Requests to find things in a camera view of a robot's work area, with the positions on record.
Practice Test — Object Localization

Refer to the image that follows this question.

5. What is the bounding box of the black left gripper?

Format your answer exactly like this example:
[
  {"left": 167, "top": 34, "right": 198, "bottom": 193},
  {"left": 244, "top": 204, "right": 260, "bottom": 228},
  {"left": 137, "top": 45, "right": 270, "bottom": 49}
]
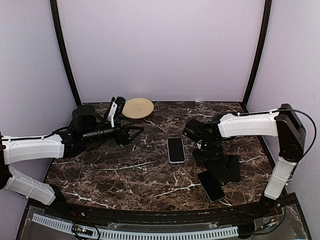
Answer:
[{"left": 82, "top": 115, "right": 144, "bottom": 146}]

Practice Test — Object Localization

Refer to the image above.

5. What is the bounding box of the black right corner post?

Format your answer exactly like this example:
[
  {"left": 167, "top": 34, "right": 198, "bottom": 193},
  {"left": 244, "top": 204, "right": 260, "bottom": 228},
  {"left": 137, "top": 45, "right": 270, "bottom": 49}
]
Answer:
[{"left": 241, "top": 0, "right": 272, "bottom": 107}]

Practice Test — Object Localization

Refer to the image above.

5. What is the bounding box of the black front rail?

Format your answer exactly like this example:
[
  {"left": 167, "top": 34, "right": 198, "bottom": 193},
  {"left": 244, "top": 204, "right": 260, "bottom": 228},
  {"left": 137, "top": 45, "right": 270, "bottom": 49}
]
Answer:
[{"left": 44, "top": 194, "right": 294, "bottom": 226}]

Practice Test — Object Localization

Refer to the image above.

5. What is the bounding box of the black corner post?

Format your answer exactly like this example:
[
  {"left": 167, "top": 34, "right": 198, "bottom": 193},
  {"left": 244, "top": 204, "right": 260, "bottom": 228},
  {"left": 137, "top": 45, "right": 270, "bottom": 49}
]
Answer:
[
  {"left": 49, "top": 0, "right": 82, "bottom": 107},
  {"left": 241, "top": 0, "right": 272, "bottom": 107}
]

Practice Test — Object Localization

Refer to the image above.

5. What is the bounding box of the lilac phone case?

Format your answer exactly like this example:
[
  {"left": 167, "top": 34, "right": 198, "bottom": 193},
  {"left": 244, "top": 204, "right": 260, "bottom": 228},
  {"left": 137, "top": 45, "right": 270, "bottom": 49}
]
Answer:
[{"left": 166, "top": 136, "right": 186, "bottom": 165}]

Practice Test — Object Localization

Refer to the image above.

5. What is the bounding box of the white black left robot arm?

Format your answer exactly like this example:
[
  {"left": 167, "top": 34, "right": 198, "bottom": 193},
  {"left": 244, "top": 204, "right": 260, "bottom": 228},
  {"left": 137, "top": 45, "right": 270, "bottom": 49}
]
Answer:
[{"left": 0, "top": 102, "right": 144, "bottom": 218}]

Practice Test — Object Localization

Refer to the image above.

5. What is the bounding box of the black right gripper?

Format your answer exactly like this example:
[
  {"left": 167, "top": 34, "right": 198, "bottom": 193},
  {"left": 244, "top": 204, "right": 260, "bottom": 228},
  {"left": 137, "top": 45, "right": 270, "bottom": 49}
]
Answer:
[{"left": 192, "top": 139, "right": 222, "bottom": 167}]

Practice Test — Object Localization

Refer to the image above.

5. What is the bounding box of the white slotted cable duct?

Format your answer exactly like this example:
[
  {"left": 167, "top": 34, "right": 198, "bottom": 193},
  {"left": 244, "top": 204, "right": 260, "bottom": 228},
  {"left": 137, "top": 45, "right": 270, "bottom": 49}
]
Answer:
[{"left": 31, "top": 213, "right": 239, "bottom": 240}]

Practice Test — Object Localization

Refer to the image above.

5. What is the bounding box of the black screen phone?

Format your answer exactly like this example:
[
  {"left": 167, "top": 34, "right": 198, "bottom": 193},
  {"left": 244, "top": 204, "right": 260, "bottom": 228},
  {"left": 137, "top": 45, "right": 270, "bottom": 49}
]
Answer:
[{"left": 167, "top": 137, "right": 185, "bottom": 162}]

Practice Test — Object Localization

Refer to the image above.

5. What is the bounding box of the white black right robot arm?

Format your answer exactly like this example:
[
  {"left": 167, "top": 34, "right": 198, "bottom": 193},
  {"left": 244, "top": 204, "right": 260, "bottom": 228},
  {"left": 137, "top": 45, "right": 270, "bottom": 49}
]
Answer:
[{"left": 183, "top": 103, "right": 314, "bottom": 217}]

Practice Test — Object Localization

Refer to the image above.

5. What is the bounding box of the beige ceramic plate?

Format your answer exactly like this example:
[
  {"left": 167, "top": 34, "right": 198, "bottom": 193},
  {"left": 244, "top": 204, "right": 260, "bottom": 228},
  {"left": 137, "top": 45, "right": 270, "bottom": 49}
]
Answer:
[{"left": 122, "top": 98, "right": 154, "bottom": 120}]

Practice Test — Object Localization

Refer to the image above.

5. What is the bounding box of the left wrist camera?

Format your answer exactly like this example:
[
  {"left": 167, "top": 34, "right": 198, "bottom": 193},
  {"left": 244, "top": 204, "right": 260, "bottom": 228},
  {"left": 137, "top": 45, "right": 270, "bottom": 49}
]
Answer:
[{"left": 103, "top": 96, "right": 126, "bottom": 128}]

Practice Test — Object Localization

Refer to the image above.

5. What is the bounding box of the phone with green edge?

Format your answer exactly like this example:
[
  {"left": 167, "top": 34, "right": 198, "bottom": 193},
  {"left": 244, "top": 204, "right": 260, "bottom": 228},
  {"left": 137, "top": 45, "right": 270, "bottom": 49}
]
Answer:
[{"left": 197, "top": 170, "right": 226, "bottom": 203}]

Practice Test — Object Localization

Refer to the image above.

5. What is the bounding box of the black left corner post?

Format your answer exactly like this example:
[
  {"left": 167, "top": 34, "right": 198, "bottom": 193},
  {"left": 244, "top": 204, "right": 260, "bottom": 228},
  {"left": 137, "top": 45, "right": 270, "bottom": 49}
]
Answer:
[{"left": 49, "top": 0, "right": 82, "bottom": 107}]

